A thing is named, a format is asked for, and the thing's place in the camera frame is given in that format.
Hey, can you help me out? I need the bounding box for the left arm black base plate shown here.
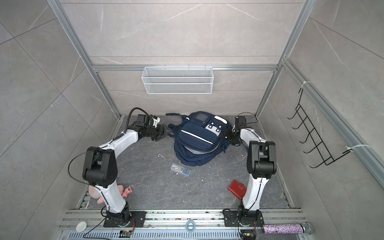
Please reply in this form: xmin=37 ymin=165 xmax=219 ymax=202
xmin=103 ymin=211 xmax=147 ymax=228

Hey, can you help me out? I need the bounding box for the clear plastic eraser box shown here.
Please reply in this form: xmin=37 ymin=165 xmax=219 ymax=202
xmin=170 ymin=164 xmax=191 ymax=176

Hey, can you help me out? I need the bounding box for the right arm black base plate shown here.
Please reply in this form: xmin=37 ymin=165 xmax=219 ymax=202
xmin=223 ymin=209 xmax=264 ymax=227

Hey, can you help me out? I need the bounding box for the white wire mesh basket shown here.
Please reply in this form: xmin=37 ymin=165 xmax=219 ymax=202
xmin=142 ymin=67 xmax=214 ymax=95

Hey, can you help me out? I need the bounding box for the pink plush doll red dress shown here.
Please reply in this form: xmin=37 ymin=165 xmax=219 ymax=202
xmin=88 ymin=185 xmax=133 ymax=205

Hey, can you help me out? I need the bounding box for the red wallet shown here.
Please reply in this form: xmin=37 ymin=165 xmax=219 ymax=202
xmin=228 ymin=180 xmax=247 ymax=200

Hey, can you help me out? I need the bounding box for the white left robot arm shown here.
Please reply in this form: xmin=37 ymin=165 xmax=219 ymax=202
xmin=83 ymin=115 xmax=166 ymax=226

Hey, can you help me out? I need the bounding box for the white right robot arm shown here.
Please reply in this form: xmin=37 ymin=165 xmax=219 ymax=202
xmin=226 ymin=116 xmax=277 ymax=226

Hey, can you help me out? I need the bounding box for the white round cap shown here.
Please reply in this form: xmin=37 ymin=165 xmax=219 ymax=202
xmin=76 ymin=221 xmax=88 ymax=233

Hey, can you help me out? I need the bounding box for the glittery purple tube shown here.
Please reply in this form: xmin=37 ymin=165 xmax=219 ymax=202
xmin=262 ymin=222 xmax=315 ymax=235

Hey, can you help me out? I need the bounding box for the navy blue student backpack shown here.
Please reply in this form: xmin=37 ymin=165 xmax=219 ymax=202
xmin=168 ymin=111 xmax=232 ymax=167

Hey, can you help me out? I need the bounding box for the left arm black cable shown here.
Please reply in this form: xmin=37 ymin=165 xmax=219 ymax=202
xmin=123 ymin=107 xmax=150 ymax=134

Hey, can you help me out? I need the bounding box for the aluminium rail frame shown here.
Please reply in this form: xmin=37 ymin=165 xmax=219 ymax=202
xmin=54 ymin=209 xmax=310 ymax=240

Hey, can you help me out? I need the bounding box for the clear tape roll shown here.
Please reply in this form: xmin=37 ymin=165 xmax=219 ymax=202
xmin=185 ymin=220 xmax=196 ymax=233

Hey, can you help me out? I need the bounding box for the black wire hook rack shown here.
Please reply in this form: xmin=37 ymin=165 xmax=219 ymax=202
xmin=287 ymin=89 xmax=353 ymax=169

